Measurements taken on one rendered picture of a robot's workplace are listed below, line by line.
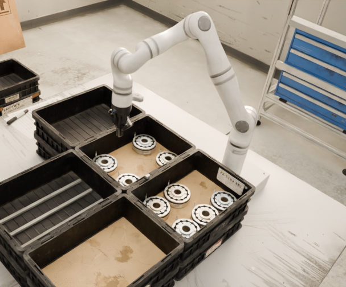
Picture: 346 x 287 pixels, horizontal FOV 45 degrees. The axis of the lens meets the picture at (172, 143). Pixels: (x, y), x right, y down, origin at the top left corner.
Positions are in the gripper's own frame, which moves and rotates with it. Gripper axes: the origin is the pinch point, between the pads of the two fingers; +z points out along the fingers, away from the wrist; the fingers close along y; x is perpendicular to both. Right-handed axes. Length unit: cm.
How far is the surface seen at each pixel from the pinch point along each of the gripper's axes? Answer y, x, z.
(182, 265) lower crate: 51, -15, 18
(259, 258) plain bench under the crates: 65, 16, 28
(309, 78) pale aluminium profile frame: -4, 186, 39
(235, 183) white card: 43.2, 22.1, 8.2
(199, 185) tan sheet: 31.2, 16.4, 15.2
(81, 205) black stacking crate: 10.5, -26.3, 15.3
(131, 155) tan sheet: 0.8, 6.7, 15.2
